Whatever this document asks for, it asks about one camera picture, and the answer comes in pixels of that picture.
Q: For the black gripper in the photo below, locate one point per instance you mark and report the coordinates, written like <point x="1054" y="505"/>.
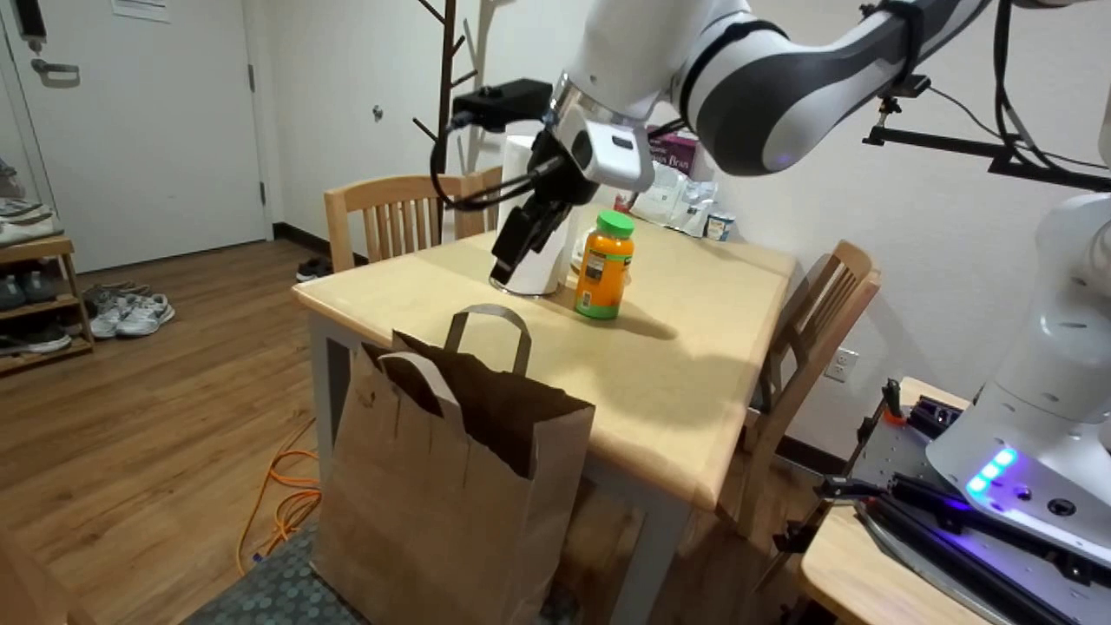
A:
<point x="561" y="170"/>

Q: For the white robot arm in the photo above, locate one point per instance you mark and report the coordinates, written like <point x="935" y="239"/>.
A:
<point x="751" y="81"/>

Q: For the white plastic bag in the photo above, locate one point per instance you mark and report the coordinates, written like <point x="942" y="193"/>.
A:
<point x="689" y="208"/>

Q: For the purple bag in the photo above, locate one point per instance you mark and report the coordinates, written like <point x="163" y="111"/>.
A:
<point x="677" y="159"/>

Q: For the brown paper bag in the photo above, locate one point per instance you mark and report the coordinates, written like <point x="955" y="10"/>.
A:
<point x="403" y="499"/>

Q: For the light wooden slat-back chair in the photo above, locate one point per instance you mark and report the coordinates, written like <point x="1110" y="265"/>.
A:
<point x="480" y="182"/>
<point x="852" y="290"/>
<point x="395" y="193"/>

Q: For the orange juice bottle green cap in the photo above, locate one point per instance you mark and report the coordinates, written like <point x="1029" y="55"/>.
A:
<point x="601" y="280"/>

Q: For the light wooden dining table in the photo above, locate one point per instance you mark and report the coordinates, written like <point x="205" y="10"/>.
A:
<point x="682" y="385"/>

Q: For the dark wooden coat rack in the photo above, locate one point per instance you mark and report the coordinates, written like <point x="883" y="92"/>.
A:
<point x="447" y="46"/>

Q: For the white sneaker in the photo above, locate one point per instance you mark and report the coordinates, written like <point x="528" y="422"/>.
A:
<point x="109" y="319"/>
<point x="151" y="313"/>

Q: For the white door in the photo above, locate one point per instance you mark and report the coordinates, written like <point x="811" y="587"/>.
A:
<point x="151" y="141"/>

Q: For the black orange bar clamp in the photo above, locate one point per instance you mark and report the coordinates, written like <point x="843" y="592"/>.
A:
<point x="834" y="510"/>

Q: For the black red bar clamp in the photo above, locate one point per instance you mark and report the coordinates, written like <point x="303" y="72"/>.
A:
<point x="921" y="409"/>

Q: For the dark grey rug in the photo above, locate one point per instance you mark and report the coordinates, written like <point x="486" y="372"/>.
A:
<point x="265" y="594"/>

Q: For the light wooden side table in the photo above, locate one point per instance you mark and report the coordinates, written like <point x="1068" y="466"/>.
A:
<point x="844" y="577"/>

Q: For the wooden shoe rack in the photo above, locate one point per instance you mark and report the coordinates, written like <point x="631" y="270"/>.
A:
<point x="36" y="247"/>

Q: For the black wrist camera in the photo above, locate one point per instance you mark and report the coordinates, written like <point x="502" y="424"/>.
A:
<point x="503" y="101"/>

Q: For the white wall outlet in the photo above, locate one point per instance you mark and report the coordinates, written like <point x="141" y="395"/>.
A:
<point x="843" y="362"/>

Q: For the black camera on boom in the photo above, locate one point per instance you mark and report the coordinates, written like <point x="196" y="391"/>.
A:
<point x="910" y="84"/>

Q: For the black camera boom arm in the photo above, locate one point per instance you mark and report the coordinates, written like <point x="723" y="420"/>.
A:
<point x="995" y="156"/>

